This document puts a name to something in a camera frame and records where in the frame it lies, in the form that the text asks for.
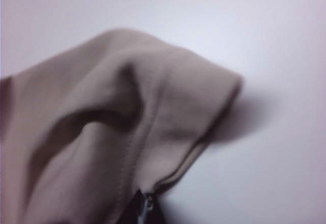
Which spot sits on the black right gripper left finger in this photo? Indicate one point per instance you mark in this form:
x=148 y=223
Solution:
x=137 y=208

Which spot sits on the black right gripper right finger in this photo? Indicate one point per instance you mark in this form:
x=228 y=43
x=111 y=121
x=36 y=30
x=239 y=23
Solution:
x=158 y=213

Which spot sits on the beige T-shirt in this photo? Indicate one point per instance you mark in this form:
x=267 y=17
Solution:
x=102 y=119

